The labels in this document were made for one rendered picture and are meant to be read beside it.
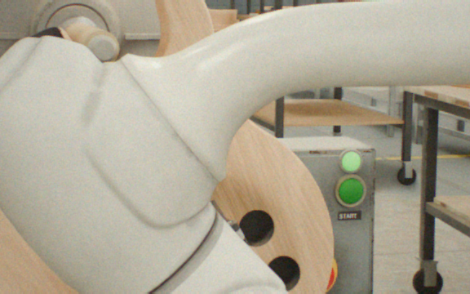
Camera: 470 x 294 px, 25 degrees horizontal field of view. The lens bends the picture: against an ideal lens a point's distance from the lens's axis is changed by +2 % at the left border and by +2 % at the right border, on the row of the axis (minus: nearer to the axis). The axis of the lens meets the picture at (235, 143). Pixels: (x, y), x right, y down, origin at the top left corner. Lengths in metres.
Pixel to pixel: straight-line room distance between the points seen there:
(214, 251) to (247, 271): 0.03
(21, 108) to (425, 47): 0.25
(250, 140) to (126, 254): 0.42
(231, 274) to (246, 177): 0.39
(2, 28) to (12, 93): 0.52
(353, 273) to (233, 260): 0.60
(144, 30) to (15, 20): 0.14
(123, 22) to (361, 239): 0.38
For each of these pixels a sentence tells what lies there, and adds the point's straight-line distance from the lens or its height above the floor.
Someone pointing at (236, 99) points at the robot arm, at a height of 1.24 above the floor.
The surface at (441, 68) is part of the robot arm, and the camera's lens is 0.68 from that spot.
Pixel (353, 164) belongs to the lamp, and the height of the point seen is 1.10.
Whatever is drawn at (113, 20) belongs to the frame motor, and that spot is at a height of 1.27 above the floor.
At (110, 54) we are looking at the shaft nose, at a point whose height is 1.25.
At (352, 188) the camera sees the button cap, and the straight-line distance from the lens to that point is 1.23.
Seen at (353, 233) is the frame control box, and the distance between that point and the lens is 1.25.
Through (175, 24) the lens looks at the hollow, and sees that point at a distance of 1.02.
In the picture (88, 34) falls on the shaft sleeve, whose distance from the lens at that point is 0.94.
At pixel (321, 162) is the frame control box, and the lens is 1.22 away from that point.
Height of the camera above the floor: 1.31
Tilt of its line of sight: 9 degrees down
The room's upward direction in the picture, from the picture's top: straight up
